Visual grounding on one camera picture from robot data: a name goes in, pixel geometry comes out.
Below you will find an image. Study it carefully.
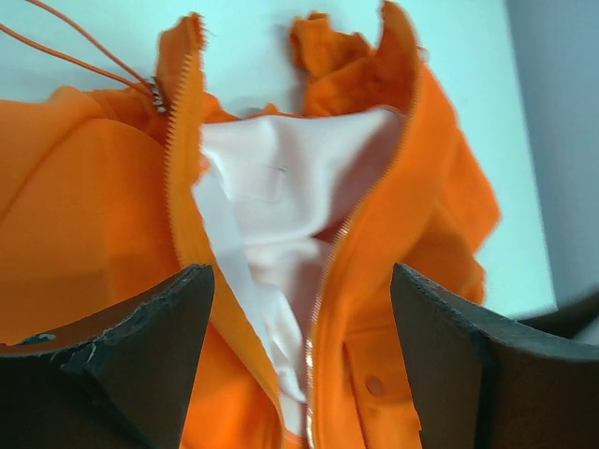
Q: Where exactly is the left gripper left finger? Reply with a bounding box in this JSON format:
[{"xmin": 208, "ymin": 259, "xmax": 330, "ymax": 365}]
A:
[{"xmin": 1, "ymin": 265, "xmax": 215, "ymax": 448}]

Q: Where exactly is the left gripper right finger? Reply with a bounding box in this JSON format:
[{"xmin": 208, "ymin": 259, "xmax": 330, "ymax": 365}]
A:
[{"xmin": 391, "ymin": 265, "xmax": 598, "ymax": 448}]

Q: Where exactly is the orange jacket pink lining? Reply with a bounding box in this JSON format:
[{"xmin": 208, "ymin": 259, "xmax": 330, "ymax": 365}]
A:
[{"xmin": 1, "ymin": 1, "xmax": 500, "ymax": 448}]

